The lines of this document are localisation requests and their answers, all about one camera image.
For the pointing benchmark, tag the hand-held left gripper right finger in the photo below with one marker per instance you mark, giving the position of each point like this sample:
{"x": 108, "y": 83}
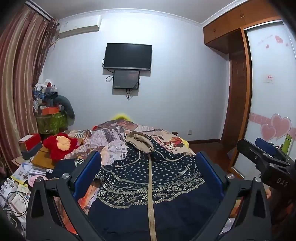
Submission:
{"x": 209, "y": 171}

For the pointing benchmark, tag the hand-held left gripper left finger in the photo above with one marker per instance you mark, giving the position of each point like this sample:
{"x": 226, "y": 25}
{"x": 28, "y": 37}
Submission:
{"x": 89, "y": 171}

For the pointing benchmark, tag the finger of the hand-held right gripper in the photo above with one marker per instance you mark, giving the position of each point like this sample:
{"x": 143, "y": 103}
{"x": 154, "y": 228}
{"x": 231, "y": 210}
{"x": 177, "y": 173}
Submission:
{"x": 266, "y": 144}
{"x": 247, "y": 148}

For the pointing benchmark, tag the navy patterned hooded garment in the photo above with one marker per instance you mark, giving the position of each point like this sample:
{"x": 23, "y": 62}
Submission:
{"x": 180, "y": 204}

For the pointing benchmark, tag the pile of clothes and toys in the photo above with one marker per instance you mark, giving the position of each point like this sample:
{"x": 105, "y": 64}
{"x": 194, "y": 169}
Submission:
{"x": 44, "y": 92}

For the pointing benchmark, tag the green bottle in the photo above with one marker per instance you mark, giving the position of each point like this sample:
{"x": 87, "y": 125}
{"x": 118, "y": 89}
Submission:
{"x": 287, "y": 143}

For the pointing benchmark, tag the dark blue cloth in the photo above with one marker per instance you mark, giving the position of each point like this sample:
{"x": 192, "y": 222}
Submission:
{"x": 62, "y": 168}

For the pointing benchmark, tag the printed blanket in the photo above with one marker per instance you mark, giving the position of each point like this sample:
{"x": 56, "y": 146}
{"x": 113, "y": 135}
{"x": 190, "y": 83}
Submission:
{"x": 111, "y": 143}

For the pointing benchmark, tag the red plush toy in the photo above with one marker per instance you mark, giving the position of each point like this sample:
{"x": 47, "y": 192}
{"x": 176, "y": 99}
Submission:
{"x": 53, "y": 146}

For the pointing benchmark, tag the brown cardboard box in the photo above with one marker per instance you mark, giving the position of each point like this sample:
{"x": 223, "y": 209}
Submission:
{"x": 41, "y": 160}

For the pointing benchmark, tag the wooden wardrobe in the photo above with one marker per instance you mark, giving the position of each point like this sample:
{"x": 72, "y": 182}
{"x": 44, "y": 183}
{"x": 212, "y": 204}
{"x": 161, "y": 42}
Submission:
{"x": 238, "y": 92}

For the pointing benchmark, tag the dark grey box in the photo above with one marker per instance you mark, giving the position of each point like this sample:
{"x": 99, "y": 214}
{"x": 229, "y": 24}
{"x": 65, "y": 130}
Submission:
{"x": 30, "y": 154}

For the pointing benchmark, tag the green storage box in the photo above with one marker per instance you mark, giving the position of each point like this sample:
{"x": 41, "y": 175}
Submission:
{"x": 50, "y": 122}

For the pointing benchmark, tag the red and white box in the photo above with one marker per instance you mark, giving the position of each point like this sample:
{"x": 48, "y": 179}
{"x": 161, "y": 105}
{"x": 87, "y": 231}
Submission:
{"x": 32, "y": 142}

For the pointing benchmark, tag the pile of magazines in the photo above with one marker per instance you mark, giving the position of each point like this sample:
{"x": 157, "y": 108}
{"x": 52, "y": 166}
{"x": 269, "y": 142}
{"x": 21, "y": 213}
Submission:
{"x": 23, "y": 171}

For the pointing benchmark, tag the grey neck pillow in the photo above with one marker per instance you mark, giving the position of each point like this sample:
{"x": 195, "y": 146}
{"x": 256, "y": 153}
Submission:
{"x": 67, "y": 104}

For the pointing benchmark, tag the orange box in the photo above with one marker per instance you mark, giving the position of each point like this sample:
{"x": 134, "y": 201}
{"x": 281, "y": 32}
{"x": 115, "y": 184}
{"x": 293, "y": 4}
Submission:
{"x": 49, "y": 110}

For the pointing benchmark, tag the white power strip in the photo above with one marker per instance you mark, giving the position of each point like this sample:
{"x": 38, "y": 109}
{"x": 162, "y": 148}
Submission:
{"x": 9, "y": 188}

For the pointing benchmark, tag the frosted door with heart stickers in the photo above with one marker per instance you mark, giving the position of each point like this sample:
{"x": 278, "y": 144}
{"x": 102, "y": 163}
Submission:
{"x": 261, "y": 58}

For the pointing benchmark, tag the striped red curtain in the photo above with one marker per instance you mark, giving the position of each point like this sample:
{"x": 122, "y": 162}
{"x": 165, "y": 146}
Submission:
{"x": 18, "y": 69}

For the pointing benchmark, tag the white air conditioner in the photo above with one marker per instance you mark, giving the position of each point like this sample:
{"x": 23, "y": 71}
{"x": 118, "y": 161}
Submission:
{"x": 78, "y": 26}

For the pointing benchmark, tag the small black wall monitor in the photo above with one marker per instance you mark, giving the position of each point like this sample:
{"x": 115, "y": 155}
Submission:
{"x": 126, "y": 79}

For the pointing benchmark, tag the large black wall television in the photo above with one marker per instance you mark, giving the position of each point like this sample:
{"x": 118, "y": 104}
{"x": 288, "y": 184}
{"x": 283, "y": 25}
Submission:
{"x": 127, "y": 55}

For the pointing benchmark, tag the white curtain rail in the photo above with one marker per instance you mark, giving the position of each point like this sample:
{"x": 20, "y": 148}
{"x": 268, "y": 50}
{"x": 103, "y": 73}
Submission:
{"x": 37, "y": 9}

